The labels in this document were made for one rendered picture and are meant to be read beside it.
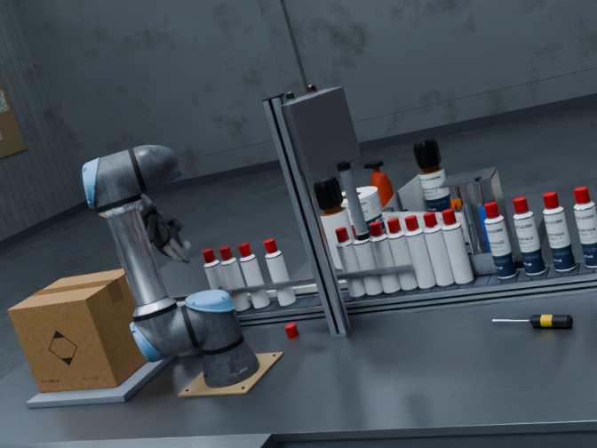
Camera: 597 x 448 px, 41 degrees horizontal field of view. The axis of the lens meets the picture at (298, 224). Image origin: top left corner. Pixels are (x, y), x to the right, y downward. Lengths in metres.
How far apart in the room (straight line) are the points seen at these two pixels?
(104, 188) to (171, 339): 0.41
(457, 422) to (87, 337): 1.10
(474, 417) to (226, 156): 9.58
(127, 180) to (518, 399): 1.05
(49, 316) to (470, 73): 7.72
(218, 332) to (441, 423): 0.67
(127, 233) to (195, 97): 9.10
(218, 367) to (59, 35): 10.45
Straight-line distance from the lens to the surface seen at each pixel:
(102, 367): 2.32
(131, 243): 2.04
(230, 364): 2.08
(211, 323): 2.05
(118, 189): 2.03
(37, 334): 2.42
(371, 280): 2.25
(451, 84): 9.64
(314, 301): 2.37
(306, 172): 2.05
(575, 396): 1.67
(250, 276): 2.41
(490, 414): 1.65
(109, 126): 12.07
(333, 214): 2.52
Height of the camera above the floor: 1.64
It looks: 13 degrees down
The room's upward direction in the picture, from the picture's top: 16 degrees counter-clockwise
